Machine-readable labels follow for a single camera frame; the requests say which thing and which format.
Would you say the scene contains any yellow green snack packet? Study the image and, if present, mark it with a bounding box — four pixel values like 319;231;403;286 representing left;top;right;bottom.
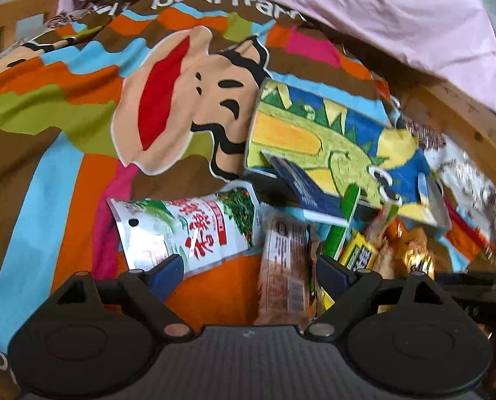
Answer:
316;230;378;315

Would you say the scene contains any clear bag rice crisp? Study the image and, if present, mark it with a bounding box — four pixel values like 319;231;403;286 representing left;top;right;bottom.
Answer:
373;243;395;279

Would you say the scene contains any clear brown snack bar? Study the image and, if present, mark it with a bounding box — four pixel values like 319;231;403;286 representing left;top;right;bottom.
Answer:
254;213;309;328

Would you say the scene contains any golden snack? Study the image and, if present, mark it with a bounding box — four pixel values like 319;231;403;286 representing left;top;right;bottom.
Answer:
375;218;435;279

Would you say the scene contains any white green pickle pouch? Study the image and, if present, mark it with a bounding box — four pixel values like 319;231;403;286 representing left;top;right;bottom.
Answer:
108;180;264;275

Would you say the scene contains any blue small box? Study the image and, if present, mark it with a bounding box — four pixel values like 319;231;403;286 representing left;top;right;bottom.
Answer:
262;150;344;225

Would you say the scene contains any green sausage stick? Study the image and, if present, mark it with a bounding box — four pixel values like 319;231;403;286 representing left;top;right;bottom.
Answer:
322;183;361;259

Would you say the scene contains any floral white quilt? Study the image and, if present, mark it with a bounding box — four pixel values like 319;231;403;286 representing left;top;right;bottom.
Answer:
401;117;496;272

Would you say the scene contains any metal tray with dinosaur picture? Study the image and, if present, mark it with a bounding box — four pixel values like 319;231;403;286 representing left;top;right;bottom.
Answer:
244;79;450;234

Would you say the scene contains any colourful cartoon blanket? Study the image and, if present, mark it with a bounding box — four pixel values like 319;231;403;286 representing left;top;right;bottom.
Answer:
0;0;496;400

